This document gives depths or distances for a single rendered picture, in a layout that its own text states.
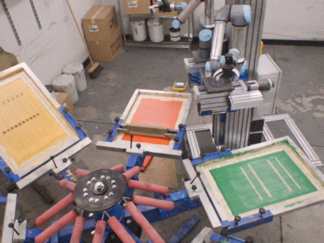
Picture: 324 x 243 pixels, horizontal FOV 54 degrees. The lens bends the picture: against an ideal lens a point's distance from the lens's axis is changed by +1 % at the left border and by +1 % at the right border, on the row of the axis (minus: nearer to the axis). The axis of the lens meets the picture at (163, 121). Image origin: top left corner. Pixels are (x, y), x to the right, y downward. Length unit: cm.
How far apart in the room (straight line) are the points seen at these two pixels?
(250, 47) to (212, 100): 53
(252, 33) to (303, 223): 181
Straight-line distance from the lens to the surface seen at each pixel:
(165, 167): 362
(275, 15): 593
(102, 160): 387
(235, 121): 315
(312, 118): 449
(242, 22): 234
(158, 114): 284
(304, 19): 600
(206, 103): 268
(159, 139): 258
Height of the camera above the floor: 271
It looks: 40 degrees down
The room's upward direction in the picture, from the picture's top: 6 degrees counter-clockwise
